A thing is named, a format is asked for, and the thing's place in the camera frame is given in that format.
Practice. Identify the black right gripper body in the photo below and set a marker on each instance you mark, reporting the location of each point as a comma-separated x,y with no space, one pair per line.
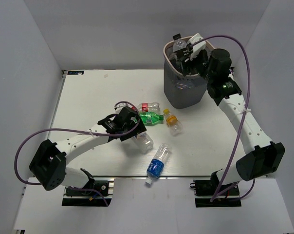
198,65

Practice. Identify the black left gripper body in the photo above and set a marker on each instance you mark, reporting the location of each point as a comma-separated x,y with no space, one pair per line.
139,129

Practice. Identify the clear bottle blue white label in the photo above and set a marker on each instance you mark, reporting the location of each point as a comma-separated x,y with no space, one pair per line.
143,141

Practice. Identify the clear bottle yellow label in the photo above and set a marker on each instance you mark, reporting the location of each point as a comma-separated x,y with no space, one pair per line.
172,122

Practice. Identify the clear bottle black cap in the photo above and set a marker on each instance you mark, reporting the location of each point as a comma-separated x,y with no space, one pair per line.
180,48

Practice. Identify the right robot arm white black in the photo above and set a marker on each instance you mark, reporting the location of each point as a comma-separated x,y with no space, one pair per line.
262,155

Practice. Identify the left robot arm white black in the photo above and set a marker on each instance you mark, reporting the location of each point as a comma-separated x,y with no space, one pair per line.
50,163

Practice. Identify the grey mesh waste bin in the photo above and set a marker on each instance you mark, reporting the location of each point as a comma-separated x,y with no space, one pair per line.
181,92

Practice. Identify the green bottle in pile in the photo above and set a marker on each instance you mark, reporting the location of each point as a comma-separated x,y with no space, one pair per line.
151,118

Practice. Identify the clear bottle red cap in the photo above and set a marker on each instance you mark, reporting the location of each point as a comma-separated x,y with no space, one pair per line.
149,107

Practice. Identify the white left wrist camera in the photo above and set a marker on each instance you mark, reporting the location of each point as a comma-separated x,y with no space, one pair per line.
118,108

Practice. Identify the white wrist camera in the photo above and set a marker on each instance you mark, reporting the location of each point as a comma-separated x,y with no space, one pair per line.
197,47
118,108

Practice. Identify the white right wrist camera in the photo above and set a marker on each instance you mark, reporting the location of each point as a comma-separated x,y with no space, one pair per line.
197,47

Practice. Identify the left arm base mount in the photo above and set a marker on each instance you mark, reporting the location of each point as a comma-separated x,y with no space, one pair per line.
99,196

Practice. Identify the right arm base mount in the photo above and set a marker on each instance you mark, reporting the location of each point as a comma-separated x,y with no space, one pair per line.
204,191

